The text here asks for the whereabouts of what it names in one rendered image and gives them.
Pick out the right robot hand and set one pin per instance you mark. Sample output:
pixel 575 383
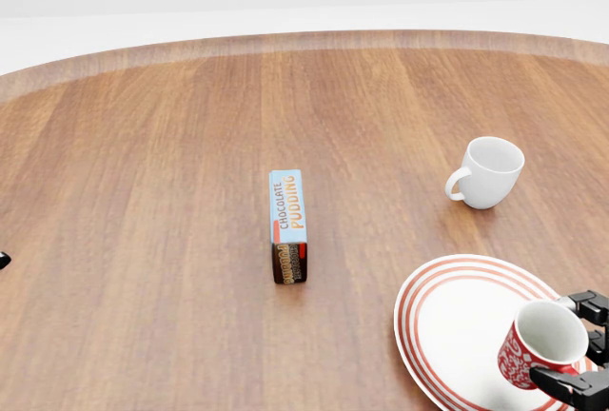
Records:
pixel 583 382

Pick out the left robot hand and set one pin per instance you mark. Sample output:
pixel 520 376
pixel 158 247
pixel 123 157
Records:
pixel 3 260

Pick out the red patterned mug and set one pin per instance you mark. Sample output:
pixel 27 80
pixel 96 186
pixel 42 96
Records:
pixel 528 349

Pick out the white plate with red rings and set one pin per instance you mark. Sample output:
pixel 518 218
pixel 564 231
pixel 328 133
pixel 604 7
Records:
pixel 452 325

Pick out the white mug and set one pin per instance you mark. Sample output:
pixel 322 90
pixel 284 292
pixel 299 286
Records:
pixel 490 178

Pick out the chocolate pudding box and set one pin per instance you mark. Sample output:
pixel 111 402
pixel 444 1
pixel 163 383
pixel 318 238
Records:
pixel 288 211

